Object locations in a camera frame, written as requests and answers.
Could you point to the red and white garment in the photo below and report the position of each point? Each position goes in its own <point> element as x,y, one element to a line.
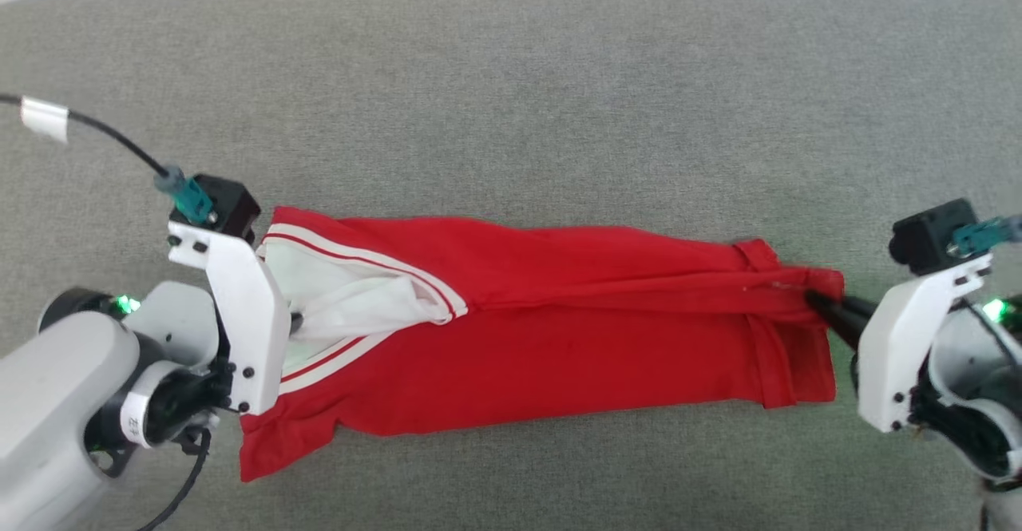
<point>559,331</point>

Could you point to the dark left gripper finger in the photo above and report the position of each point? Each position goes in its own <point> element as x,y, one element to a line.
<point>296,322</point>

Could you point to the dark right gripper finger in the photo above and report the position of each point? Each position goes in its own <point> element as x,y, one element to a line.
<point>840,319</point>
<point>861,308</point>

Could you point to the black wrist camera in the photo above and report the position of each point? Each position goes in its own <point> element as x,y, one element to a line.
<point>227,204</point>
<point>926,235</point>

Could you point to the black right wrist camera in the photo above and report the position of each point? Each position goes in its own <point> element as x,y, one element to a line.
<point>926,235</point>

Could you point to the grey fabric sofa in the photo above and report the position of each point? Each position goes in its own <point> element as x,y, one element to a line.
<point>559,100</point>

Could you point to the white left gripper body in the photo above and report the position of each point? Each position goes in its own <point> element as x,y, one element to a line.
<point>247,315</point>

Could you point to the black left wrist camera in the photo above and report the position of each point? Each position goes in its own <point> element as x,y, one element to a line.
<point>227,204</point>

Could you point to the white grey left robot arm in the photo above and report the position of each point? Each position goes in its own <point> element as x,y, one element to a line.
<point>56,411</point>

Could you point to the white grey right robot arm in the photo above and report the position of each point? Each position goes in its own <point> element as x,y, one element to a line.
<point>974,379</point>

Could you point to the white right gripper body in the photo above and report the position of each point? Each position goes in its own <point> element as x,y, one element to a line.
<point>894,355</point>

